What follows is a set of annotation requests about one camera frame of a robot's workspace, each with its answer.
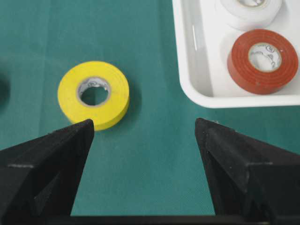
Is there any white plastic case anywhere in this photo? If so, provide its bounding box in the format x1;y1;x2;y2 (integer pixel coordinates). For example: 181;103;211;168
172;0;300;108

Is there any red tape roll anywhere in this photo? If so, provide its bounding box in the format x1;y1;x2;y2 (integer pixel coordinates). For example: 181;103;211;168
227;29;299;95

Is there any white tape roll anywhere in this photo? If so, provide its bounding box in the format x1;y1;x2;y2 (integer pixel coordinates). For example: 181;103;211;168
215;0;282;31

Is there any yellow tape roll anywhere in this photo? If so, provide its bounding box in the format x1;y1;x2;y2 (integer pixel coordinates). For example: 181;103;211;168
58;61;129;131

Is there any green tape roll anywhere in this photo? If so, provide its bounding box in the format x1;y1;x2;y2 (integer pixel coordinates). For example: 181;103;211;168
0;77;10;107

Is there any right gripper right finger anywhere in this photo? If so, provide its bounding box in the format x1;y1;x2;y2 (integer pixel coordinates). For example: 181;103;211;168
195;118;300;223

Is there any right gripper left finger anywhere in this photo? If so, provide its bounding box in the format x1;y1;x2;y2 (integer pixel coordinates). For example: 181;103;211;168
0;119;94;223

